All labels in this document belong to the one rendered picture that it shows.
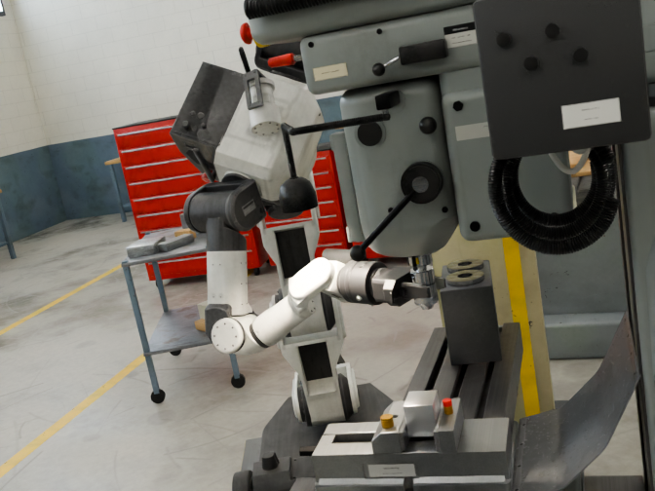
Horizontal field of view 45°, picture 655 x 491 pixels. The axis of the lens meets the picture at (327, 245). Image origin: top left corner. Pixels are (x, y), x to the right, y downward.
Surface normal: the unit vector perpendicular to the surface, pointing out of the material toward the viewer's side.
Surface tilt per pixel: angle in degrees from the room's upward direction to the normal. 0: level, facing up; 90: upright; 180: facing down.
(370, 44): 90
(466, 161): 90
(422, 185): 90
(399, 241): 118
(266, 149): 59
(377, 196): 90
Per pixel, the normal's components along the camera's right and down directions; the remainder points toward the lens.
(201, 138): -0.07, -0.30
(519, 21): -0.28, 0.27
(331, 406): 0.07, 0.45
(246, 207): 0.83, -0.03
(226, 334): -0.42, 0.00
